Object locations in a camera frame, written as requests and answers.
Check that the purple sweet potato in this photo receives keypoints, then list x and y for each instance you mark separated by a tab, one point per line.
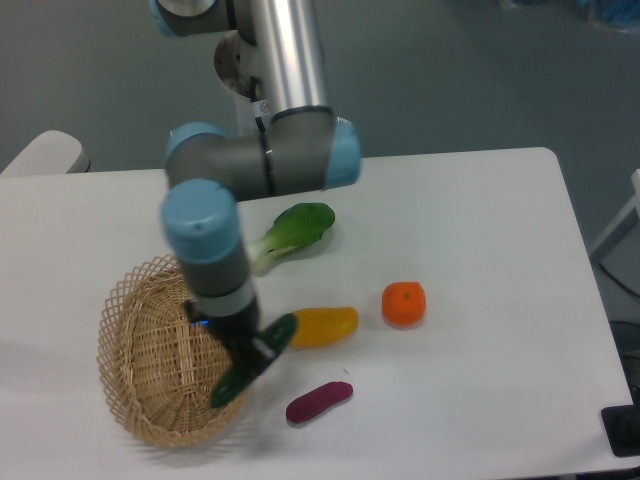
315	402

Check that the green cucumber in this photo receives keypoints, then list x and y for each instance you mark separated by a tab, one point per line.
234	382

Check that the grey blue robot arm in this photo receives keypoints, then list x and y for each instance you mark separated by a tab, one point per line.
305	147

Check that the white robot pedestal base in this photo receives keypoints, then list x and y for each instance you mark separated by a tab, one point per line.
238	67

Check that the yellow mango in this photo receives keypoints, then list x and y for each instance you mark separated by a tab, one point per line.
320	327

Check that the black device at table edge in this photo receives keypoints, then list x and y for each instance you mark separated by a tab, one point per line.
622	429

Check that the green bok choy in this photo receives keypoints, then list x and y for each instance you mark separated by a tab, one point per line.
296	228

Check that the woven wicker basket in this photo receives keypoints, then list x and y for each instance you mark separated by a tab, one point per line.
158	370

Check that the beige chair back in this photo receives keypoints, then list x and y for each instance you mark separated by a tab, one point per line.
51	153

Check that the white furniture leg right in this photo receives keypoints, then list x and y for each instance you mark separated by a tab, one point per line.
619	227

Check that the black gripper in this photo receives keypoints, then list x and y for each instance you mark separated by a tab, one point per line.
237	331

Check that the orange tangerine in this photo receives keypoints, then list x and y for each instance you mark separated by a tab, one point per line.
404	304

